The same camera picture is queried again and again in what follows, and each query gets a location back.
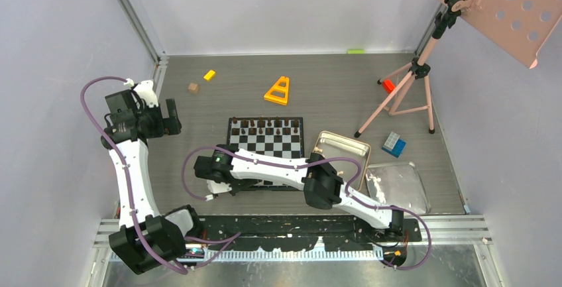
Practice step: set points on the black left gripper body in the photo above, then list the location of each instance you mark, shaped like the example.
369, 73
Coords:
155, 122

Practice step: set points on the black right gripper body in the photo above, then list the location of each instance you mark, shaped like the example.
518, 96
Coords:
241, 185

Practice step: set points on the black white chess board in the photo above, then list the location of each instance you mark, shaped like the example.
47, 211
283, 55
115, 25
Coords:
281, 137

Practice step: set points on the orange triangular plastic frame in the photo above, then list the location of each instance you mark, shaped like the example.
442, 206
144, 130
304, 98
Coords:
279, 92

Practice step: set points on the gold tin box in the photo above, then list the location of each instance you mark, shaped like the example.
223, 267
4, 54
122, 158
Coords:
331, 145

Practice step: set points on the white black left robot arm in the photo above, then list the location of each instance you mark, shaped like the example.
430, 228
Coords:
146, 238

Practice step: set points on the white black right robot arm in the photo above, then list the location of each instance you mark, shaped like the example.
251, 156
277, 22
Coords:
229, 168

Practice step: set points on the small wooden cube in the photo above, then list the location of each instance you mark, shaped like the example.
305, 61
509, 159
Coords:
193, 88

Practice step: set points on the yellow rectangular block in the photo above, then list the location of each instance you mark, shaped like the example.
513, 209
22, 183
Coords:
209, 75

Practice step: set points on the silver tin lid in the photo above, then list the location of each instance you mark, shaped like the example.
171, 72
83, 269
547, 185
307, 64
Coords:
398, 184

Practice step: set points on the blue box of bits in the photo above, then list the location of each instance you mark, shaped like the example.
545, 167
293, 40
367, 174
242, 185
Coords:
394, 145

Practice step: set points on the red block near stand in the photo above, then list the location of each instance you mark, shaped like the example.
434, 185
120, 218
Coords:
388, 86

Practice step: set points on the pink music stand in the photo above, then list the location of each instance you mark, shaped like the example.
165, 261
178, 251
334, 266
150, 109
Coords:
519, 27

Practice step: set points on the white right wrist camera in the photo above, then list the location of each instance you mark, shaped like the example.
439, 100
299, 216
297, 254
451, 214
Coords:
216, 188

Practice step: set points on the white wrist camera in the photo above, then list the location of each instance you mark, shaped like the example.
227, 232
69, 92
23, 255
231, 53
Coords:
145, 90
216, 188

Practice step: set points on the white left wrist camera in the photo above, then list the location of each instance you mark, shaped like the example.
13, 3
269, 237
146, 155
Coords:
145, 90

